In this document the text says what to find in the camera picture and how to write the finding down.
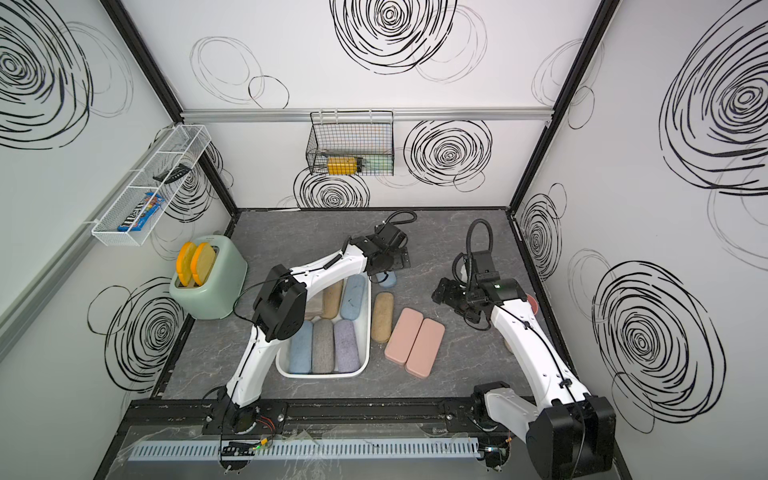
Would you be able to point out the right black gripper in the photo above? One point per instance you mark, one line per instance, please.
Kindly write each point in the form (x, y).
(450, 296)

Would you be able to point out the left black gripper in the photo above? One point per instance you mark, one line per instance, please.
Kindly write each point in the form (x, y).
(399, 264)

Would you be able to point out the blue glasses case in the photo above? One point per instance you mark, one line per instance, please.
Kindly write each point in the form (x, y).
(386, 279)
(353, 296)
(300, 350)

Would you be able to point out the blue glasses case front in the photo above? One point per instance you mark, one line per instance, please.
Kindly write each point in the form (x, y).
(353, 296)

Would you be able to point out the tan glasses case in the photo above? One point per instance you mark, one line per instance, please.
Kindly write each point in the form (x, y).
(382, 317)
(331, 297)

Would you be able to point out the tan glasses case front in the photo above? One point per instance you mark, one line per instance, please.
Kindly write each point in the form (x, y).
(331, 297)

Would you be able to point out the grey marble glasses case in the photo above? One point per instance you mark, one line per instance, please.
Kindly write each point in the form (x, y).
(314, 307)

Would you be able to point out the pink glasses case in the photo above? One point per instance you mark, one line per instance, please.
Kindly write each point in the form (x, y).
(425, 349)
(403, 336)

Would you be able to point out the purple glasses case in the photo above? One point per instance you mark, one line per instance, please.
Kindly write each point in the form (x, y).
(346, 348)

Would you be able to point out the grey fabric glasses case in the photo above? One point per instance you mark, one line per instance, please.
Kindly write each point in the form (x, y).
(323, 348)

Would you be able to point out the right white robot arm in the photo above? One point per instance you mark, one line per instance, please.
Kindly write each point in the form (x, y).
(550, 379)

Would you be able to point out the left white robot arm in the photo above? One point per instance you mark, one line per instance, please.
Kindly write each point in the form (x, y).
(279, 310)

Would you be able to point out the white plastic storage tray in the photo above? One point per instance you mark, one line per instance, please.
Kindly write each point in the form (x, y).
(362, 327)

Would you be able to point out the pink cup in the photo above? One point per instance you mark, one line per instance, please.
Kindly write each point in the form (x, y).
(533, 303)

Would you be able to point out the green item in basket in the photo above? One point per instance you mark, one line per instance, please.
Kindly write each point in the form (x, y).
(377, 165)

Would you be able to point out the yellow box in basket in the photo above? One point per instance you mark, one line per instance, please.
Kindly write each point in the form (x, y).
(343, 166)

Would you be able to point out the mint green toaster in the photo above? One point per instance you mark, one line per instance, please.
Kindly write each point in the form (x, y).
(215, 299)

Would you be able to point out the right yellow toast slice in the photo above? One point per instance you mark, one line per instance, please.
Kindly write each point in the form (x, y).
(202, 263)

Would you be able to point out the yellow toast slice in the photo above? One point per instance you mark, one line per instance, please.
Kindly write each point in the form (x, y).
(202, 263)
(183, 263)

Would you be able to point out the left yellow toast slice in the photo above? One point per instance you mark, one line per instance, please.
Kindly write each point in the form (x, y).
(183, 263)

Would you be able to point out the black remote control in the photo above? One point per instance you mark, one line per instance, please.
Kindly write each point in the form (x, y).
(172, 175)

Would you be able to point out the blue candy packet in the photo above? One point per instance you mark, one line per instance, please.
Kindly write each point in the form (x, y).
(149, 204)

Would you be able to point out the black wire wall basket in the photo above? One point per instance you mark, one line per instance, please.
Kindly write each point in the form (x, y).
(348, 133)

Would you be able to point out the grey slotted cable duct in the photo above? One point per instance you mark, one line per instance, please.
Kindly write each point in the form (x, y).
(306, 449)

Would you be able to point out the white wire wall shelf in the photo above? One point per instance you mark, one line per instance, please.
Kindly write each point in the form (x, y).
(180, 144)

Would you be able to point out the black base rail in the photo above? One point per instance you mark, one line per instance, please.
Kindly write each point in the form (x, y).
(360, 414)

